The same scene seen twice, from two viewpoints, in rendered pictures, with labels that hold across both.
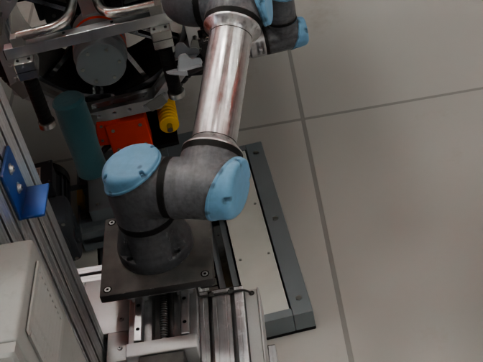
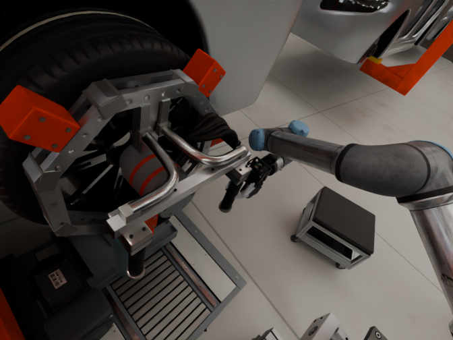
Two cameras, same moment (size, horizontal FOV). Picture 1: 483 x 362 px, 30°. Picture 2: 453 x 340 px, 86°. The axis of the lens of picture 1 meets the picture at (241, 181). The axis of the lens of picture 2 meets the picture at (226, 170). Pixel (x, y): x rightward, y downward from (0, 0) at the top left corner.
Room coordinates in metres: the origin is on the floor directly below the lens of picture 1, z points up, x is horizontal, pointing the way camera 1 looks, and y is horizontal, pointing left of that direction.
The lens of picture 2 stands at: (1.73, 0.60, 1.42)
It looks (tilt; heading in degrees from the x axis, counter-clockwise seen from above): 44 degrees down; 299
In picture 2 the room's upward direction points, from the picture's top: 23 degrees clockwise
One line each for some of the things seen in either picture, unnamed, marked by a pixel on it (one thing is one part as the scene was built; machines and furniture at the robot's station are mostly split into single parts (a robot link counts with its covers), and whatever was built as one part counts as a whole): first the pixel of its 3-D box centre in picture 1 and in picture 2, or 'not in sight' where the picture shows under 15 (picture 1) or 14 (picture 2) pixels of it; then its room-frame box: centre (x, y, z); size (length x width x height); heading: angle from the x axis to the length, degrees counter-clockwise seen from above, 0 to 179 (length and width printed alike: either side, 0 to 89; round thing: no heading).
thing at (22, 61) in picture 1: (26, 62); (129, 228); (1.96, 0.46, 0.93); 0.09 x 0.05 x 0.05; 2
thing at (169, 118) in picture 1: (165, 102); not in sight; (2.28, 0.17, 0.51); 0.29 x 0.06 x 0.06; 2
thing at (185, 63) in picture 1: (183, 63); (247, 189); (1.92, 0.08, 0.85); 0.09 x 0.03 x 0.06; 100
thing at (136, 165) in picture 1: (140, 184); not in sight; (1.32, 0.19, 0.98); 0.13 x 0.12 x 0.14; 70
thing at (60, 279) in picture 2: (52, 218); (67, 296); (2.16, 0.60, 0.26); 0.42 x 0.18 x 0.35; 2
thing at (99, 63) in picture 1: (99, 44); (157, 177); (2.10, 0.29, 0.85); 0.21 x 0.14 x 0.14; 2
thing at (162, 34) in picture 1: (160, 30); (234, 167); (1.97, 0.12, 0.93); 0.09 x 0.05 x 0.05; 2
